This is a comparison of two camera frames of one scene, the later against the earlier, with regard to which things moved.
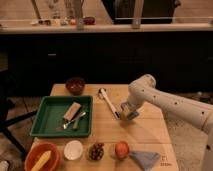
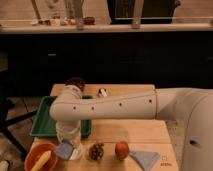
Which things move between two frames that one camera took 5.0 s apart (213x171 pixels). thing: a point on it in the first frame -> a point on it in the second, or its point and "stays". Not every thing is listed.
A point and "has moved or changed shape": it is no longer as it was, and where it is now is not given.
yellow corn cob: x=42 y=160 stays
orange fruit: x=122 y=150 stays
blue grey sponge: x=132 y=115 has moved or changed shape
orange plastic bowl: x=37 y=151 stays
